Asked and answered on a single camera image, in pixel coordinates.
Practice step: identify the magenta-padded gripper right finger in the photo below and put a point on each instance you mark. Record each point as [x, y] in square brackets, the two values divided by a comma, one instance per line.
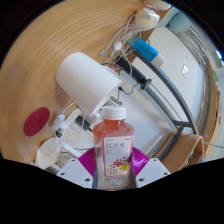
[151, 171]

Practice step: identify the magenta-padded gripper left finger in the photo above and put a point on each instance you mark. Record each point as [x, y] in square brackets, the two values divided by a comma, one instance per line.
[75, 171]

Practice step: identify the clear pink drink bottle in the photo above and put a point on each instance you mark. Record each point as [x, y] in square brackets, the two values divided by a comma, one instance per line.
[114, 146]

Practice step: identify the white plastic bag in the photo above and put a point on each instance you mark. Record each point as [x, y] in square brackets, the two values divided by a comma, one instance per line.
[48, 153]

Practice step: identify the flat round red coaster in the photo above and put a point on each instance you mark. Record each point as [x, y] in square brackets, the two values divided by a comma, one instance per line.
[36, 121]

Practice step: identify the white paper cup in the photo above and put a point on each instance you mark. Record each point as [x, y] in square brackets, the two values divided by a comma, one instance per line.
[83, 80]

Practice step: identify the black electric shaver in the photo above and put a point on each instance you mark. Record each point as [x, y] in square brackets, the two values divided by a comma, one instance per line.
[131, 71]

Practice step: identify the blue and white tube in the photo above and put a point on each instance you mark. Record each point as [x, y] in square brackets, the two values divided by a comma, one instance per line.
[145, 50]

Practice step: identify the teal bed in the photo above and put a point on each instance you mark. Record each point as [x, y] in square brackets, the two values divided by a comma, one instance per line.
[180, 21]

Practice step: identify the round wrapped bun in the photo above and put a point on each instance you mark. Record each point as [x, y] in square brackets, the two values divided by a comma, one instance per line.
[146, 18]
[159, 4]

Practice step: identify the grey metal desk frame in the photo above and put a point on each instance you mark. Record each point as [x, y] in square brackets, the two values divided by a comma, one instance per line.
[180, 100]

